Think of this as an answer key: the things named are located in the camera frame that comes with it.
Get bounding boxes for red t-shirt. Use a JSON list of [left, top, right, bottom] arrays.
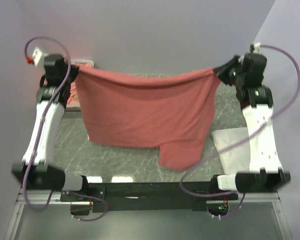
[[75, 66, 220, 171]]

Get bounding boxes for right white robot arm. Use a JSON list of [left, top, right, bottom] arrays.
[[209, 53, 291, 200]]

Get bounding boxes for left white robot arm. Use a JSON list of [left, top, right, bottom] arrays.
[[11, 54, 90, 201]]

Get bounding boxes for salmon pink t-shirt pile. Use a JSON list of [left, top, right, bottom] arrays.
[[67, 59, 94, 106]]

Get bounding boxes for white plastic laundry basket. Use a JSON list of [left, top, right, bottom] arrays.
[[65, 59, 94, 112]]

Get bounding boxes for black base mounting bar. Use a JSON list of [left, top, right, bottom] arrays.
[[60, 182, 239, 216]]

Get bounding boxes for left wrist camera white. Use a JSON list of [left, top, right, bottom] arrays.
[[25, 46, 48, 68]]

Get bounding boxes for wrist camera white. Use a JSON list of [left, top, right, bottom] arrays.
[[25, 46, 48, 68], [249, 42, 262, 54]]

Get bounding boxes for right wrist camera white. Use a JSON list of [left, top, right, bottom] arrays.
[[249, 42, 262, 54]]

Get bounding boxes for aluminium rail frame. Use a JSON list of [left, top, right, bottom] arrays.
[[5, 193, 292, 240]]

